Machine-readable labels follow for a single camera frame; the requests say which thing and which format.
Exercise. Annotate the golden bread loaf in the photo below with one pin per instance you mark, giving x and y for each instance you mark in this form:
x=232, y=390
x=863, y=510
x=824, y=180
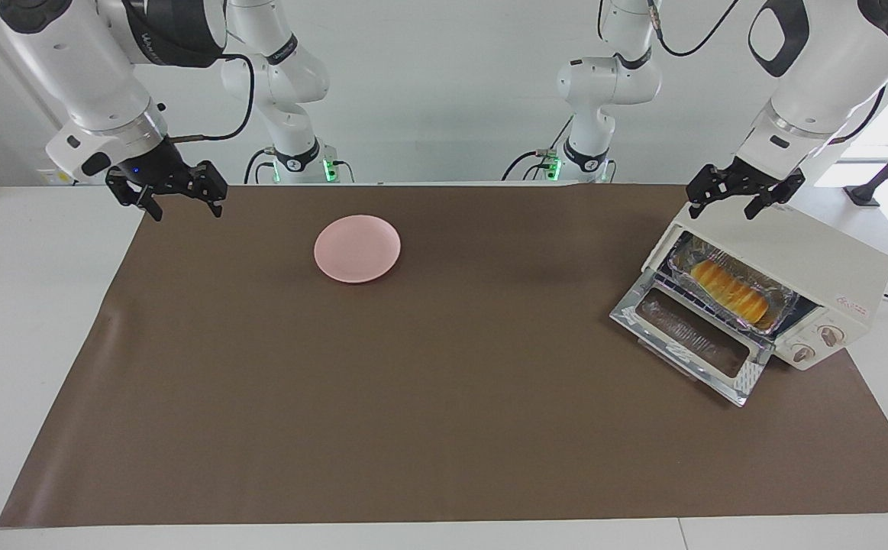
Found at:
x=730, y=290

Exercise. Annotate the brown table mat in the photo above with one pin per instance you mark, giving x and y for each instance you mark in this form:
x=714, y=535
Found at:
x=444, y=382

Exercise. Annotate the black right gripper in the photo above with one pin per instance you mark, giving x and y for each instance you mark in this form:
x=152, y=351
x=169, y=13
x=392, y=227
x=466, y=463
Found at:
x=161, y=172

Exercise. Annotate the glass oven door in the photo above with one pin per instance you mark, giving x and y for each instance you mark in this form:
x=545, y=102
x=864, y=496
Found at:
x=688, y=336

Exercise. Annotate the cream oven knob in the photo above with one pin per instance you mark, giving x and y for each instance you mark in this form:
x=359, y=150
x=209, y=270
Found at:
x=802, y=353
x=831, y=334

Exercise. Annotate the white wall power socket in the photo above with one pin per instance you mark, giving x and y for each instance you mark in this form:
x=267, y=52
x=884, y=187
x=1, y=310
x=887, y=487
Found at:
x=54, y=178

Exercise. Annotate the pink round plate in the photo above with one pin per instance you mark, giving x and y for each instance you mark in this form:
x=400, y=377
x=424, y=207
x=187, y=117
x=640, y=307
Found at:
x=357, y=248

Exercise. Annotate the aluminium foil tray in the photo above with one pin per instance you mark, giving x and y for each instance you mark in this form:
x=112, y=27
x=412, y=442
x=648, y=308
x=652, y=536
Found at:
x=684, y=263

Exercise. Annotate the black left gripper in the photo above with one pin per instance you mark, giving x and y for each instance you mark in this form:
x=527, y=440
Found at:
x=741, y=179

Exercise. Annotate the white toaster oven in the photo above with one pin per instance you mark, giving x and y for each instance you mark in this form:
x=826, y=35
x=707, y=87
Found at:
x=818, y=260

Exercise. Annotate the black camera stand base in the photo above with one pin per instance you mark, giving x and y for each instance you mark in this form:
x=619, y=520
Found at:
x=883, y=176

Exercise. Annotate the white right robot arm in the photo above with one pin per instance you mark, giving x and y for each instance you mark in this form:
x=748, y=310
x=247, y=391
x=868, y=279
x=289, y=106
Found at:
x=69, y=61

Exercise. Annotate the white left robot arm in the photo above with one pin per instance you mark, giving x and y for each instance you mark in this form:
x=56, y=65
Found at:
x=833, y=69

